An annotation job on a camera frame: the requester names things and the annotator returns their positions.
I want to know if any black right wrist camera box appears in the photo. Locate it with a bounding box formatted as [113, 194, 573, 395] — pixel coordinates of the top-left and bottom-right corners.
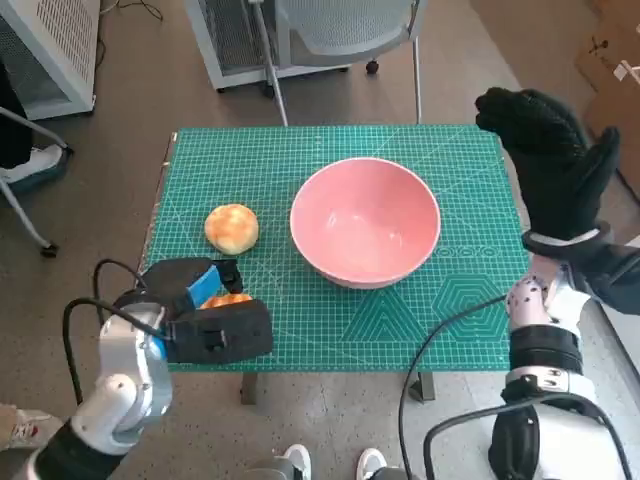
[574, 239, 640, 315]

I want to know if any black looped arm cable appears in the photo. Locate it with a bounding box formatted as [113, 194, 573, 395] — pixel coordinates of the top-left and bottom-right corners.
[422, 392, 631, 480]
[93, 258, 149, 301]
[62, 298, 169, 406]

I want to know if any green cutting mat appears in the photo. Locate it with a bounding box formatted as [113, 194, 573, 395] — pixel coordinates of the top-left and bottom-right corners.
[137, 126, 532, 374]

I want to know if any cardboard box with black mark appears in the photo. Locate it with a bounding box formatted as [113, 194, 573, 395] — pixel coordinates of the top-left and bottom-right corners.
[574, 0, 640, 94]

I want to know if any small table with dark legs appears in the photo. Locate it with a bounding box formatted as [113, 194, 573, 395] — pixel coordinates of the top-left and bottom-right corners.
[134, 128, 534, 405]

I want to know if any white perforated metal cabinet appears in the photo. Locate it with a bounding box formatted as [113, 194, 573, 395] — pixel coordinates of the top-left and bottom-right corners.
[184, 0, 351, 91]
[0, 0, 100, 121]

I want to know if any long black robot cable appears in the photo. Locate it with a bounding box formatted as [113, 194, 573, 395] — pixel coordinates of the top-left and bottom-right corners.
[398, 293, 509, 480]

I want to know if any grey mesh seat chair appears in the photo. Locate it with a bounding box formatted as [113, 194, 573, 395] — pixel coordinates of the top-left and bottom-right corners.
[247, 0, 426, 127]

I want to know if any white sneaker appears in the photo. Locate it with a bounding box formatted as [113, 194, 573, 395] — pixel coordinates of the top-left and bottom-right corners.
[283, 443, 312, 480]
[357, 447, 386, 480]

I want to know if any black looped right arm cable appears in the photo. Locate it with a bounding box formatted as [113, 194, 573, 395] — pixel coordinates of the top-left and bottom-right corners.
[422, 392, 631, 480]

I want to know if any person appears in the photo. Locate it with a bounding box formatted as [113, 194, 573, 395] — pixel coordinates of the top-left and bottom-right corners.
[0, 402, 64, 451]
[0, 64, 65, 185]

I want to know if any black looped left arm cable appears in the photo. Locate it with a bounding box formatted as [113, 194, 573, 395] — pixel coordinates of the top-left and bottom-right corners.
[62, 298, 169, 406]
[93, 258, 149, 301]

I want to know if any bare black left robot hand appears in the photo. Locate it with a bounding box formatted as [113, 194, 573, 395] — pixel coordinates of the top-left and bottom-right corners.
[139, 257, 246, 325]

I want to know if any white paper label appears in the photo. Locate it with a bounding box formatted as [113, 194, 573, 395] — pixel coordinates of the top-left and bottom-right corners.
[614, 58, 640, 82]

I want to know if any round toy bread bun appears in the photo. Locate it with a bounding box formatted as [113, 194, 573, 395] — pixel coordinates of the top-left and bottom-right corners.
[204, 203, 260, 255]

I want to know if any grey metal tube chair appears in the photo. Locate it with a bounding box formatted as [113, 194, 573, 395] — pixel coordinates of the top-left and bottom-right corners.
[0, 104, 76, 259]

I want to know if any pink bowl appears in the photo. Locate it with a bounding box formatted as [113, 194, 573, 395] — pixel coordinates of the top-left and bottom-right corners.
[289, 157, 442, 290]

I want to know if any striped rectangular toy bread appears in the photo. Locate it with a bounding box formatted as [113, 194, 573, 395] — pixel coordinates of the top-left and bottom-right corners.
[199, 293, 254, 310]

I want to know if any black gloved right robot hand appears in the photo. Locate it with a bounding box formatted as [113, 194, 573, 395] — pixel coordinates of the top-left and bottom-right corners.
[473, 87, 622, 242]

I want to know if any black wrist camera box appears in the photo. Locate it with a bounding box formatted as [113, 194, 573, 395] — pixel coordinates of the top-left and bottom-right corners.
[164, 298, 275, 365]
[574, 239, 640, 315]

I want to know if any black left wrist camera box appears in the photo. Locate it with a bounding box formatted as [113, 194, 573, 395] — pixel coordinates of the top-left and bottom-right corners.
[164, 298, 275, 365]

